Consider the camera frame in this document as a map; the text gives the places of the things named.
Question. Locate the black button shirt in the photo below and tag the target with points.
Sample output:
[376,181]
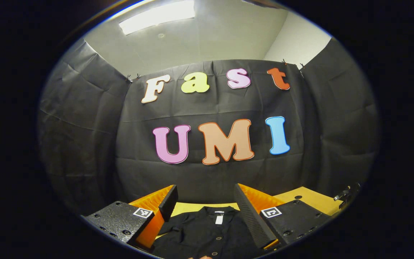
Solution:
[199,237]

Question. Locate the ceiling light panel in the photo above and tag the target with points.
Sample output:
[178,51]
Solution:
[156,16]

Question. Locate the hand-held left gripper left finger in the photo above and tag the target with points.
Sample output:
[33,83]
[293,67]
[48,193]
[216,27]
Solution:
[169,203]

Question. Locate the black backdrop cloth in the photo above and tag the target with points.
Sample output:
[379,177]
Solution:
[228,180]

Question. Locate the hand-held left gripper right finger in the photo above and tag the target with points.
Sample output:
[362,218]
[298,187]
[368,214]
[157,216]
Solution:
[253,219]

